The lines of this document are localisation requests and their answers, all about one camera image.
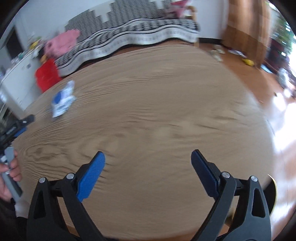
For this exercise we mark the red plastic bag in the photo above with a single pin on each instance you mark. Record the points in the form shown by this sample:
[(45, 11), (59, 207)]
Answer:
[(47, 75)]

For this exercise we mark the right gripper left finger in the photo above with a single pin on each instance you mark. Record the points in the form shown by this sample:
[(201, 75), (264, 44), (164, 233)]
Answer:
[(45, 220)]

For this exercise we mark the black white checkered sofa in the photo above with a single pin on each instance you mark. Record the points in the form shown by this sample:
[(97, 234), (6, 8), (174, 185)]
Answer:
[(112, 25)]

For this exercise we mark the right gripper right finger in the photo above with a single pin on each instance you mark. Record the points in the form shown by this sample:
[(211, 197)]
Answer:
[(240, 210)]

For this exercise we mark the clear plastic bag on floor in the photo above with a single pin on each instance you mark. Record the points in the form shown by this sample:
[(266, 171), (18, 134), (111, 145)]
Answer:
[(283, 78)]

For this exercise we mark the black gold-rimmed trash bin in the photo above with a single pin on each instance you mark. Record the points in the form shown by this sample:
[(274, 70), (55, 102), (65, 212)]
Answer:
[(271, 192)]

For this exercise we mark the beige slipper far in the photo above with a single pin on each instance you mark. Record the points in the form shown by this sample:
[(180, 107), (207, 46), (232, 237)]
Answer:
[(219, 49)]

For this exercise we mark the person's left hand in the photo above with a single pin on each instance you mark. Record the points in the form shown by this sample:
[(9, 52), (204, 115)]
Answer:
[(13, 186)]

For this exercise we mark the potted green plant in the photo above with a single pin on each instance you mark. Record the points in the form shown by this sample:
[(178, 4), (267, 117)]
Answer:
[(280, 47)]

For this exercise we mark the brown checkered curtain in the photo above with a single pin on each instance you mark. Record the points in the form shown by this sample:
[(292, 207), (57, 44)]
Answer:
[(248, 29)]

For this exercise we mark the yellow toy on floor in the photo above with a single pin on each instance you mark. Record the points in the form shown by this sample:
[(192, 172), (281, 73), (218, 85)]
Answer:
[(248, 62)]

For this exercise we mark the white cabinet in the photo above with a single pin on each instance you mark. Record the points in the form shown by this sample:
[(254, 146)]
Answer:
[(18, 87)]

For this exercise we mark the beige slipper near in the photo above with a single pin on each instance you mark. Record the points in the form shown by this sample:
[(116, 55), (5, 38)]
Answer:
[(216, 55)]

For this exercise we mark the pink patterned cushion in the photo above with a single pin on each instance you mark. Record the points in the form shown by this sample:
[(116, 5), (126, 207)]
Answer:
[(176, 9)]

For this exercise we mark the beige slipper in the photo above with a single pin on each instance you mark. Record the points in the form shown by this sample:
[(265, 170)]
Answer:
[(216, 55), (219, 49)]

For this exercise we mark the blue white package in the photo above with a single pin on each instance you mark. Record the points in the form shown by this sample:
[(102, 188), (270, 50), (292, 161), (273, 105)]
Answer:
[(63, 99)]

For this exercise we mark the pink plush toy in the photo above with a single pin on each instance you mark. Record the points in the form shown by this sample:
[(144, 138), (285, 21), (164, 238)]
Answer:
[(61, 44)]

